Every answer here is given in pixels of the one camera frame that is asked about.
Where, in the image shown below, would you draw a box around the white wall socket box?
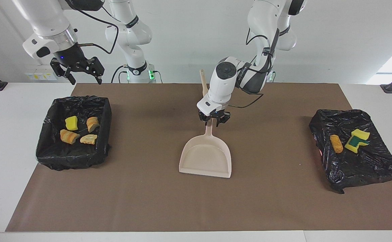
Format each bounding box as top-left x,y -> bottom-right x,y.
24,65 -> 62,81

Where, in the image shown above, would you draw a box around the notched yellow sponge piece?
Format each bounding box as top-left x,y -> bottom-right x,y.
351,129 -> 370,142

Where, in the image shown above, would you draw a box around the yellow sponge chunk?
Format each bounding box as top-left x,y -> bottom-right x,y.
65,116 -> 79,131

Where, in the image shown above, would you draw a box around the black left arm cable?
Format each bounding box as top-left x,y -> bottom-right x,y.
228,0 -> 280,109

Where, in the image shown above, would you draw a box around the beige plastic dustpan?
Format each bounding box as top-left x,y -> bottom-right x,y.
179,119 -> 232,178

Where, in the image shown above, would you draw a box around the brown table mat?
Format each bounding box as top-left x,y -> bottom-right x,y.
6,83 -> 392,232

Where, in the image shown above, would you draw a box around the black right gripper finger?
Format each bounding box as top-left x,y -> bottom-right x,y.
81,56 -> 105,85
50,58 -> 77,85

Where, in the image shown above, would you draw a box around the yellow sponge wedge green edge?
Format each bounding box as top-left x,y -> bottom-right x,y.
344,138 -> 370,154

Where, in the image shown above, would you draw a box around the brown toy nugget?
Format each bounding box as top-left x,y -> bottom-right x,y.
330,134 -> 344,154

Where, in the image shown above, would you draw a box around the orange striped toy croissant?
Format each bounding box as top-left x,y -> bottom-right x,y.
60,129 -> 81,145

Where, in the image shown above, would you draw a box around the black base power cable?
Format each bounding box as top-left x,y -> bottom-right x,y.
111,65 -> 129,83

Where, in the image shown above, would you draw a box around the open bin black bag liner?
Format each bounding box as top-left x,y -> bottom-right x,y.
36,95 -> 112,171

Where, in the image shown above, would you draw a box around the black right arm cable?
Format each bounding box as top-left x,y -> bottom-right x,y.
65,0 -> 119,55

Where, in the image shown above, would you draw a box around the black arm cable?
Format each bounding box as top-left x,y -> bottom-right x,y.
228,0 -> 280,109
65,0 -> 119,55

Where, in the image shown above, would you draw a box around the beige hand brush black bristles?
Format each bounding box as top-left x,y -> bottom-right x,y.
200,69 -> 210,98

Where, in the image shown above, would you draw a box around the bin covered by black bag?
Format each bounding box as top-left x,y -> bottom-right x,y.
309,109 -> 392,194

